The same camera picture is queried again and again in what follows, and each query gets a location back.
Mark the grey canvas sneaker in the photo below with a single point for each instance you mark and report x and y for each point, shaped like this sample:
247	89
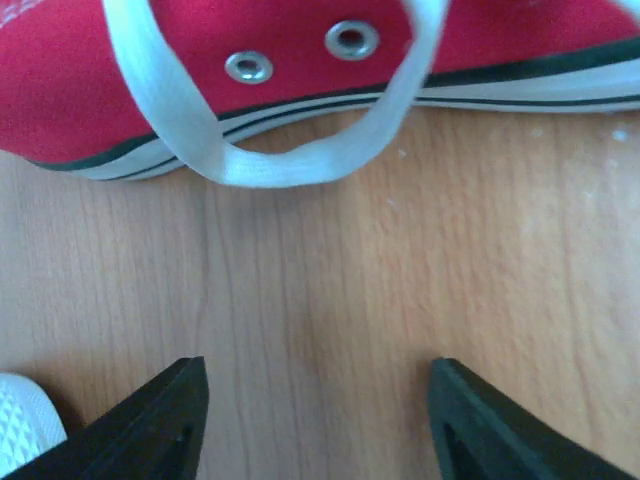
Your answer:
30	423

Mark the red canvas sneaker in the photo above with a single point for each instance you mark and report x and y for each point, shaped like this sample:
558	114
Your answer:
263	64

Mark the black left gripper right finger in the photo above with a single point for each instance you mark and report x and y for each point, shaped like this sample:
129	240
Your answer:
480	433

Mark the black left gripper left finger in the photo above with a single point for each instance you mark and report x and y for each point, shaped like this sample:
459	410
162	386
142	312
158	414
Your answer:
155	433

